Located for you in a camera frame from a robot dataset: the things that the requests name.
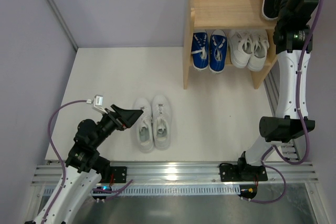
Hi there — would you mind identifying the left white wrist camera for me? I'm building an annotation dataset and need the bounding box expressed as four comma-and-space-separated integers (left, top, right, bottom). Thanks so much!
86, 94, 106, 114

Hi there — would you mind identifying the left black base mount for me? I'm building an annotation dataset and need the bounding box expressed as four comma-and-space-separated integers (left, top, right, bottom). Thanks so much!
100, 166, 127, 184

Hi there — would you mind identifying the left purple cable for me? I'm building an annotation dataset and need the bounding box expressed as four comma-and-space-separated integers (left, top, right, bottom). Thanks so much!
39, 99, 94, 224

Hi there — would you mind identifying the aluminium front rail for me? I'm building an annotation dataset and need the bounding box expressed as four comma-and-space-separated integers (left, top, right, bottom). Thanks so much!
31, 162, 318, 186

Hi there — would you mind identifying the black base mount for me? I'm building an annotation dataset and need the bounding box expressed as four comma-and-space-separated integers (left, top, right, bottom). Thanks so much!
218, 163, 241, 182
100, 166, 127, 184

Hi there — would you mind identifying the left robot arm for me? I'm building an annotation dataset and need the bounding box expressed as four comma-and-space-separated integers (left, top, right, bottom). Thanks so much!
31, 104, 143, 223

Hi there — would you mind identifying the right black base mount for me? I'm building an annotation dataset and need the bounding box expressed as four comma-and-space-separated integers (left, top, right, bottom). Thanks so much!
218, 163, 241, 182

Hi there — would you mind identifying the blue canvas sneaker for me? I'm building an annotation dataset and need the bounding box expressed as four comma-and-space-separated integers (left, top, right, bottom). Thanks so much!
191, 30, 209, 71
209, 29, 228, 74

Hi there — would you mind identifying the white leather sneaker left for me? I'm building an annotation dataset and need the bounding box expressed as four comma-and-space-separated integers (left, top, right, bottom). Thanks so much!
134, 98, 154, 153

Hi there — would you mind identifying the perforated cable tray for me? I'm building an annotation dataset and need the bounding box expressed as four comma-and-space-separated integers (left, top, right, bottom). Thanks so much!
43, 185, 242, 196

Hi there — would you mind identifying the white leather sneaker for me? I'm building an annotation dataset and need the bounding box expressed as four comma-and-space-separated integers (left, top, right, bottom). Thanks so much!
134, 98, 154, 153
152, 95, 172, 150

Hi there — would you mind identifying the white low sneaker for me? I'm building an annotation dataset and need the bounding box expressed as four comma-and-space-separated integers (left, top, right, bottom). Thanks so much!
247, 29, 270, 72
228, 29, 253, 68

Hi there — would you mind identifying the wooden two-tier shoe shelf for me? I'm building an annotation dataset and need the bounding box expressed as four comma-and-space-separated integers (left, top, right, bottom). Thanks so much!
183, 0, 277, 89

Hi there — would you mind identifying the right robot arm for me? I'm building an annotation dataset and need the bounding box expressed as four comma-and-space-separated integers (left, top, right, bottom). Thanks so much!
234, 0, 319, 181

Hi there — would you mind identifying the left corner aluminium profile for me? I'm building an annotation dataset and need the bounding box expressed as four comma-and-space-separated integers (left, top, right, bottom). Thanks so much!
45, 0, 79, 51

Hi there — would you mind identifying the white leather sneaker right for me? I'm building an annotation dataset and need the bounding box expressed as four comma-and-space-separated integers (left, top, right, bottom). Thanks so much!
152, 95, 172, 150

